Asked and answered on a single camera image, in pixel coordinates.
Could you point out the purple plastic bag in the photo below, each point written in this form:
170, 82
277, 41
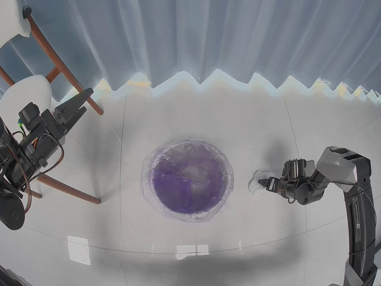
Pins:
187, 183

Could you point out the white paper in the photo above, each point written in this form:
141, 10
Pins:
255, 187

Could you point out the white cushioned wooden chair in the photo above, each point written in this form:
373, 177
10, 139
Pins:
29, 91

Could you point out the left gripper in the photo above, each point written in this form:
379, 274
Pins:
44, 150

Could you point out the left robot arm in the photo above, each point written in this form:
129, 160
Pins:
9, 156

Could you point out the white trash bin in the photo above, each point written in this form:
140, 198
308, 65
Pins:
148, 186

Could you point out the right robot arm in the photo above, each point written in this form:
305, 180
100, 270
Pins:
357, 207

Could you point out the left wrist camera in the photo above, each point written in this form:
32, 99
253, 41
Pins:
29, 115

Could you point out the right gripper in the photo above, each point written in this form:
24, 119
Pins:
276, 186

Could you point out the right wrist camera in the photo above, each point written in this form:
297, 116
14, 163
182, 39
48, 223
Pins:
295, 168

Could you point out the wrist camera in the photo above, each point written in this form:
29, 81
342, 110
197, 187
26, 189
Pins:
295, 168
29, 115

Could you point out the pale blue curtain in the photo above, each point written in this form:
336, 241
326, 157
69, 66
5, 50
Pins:
190, 25

